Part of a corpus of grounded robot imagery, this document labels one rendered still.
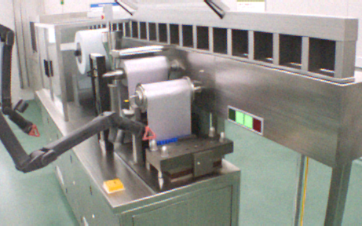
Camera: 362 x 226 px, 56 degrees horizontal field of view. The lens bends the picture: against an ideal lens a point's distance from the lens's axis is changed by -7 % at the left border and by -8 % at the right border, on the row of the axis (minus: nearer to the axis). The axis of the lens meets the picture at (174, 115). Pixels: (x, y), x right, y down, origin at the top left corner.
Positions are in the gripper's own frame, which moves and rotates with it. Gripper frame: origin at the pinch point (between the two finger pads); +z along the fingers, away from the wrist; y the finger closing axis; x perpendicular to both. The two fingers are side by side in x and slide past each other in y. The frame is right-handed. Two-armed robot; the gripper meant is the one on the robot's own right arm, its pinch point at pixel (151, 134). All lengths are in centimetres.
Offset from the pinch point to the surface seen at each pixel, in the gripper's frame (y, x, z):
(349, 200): -8, 3, 218
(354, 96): 84, 46, 17
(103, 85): -33.0, 11.1, -21.0
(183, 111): 0.5, 16.3, 10.8
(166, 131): 0.4, 4.1, 6.7
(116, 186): 13.3, -25.9, -13.7
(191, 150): 18.3, 1.9, 12.3
